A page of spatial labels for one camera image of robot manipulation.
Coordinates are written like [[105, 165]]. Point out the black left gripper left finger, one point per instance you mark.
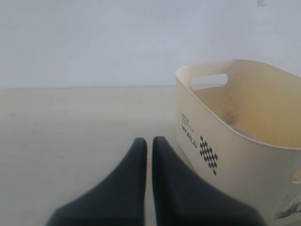
[[117, 201]]

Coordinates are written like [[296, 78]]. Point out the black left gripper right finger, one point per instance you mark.
[[182, 198]]

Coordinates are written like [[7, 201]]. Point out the cream bin WORLD label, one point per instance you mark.
[[239, 124]]

